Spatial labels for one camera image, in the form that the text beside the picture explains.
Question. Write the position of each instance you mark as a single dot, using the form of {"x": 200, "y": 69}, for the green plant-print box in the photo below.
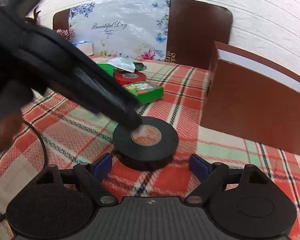
{"x": 145, "y": 92}

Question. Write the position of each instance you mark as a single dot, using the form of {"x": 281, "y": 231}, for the red checkered cloth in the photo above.
{"x": 68, "y": 34}

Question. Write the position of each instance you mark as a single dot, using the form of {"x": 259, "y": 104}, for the brown cardboard box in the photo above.
{"x": 254, "y": 98}

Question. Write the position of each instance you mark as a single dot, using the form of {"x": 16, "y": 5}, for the plain green box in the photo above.
{"x": 108, "y": 68}

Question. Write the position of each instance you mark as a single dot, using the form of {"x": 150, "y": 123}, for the black tape roll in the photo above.
{"x": 153, "y": 140}

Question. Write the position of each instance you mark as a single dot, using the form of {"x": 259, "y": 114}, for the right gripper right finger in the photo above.
{"x": 211, "y": 177}

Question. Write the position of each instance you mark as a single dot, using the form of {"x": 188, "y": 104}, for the floral Beautiful Day pillow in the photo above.
{"x": 123, "y": 28}

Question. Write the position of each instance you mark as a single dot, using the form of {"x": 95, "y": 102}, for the person's left hand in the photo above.
{"x": 9, "y": 127}

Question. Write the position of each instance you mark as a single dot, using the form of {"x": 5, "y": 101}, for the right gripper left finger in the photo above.
{"x": 90, "y": 177}

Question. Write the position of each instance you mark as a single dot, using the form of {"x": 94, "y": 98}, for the plaid bed sheet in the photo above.
{"x": 65, "y": 134}

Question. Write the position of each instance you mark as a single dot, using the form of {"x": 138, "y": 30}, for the brown wooden headboard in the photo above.
{"x": 193, "y": 29}

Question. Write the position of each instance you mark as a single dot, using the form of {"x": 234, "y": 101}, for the red tape roll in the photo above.
{"x": 124, "y": 78}

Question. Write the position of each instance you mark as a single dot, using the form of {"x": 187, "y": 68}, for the white green sachet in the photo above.
{"x": 127, "y": 64}

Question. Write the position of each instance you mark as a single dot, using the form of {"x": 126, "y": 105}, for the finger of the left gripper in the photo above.
{"x": 130, "y": 120}

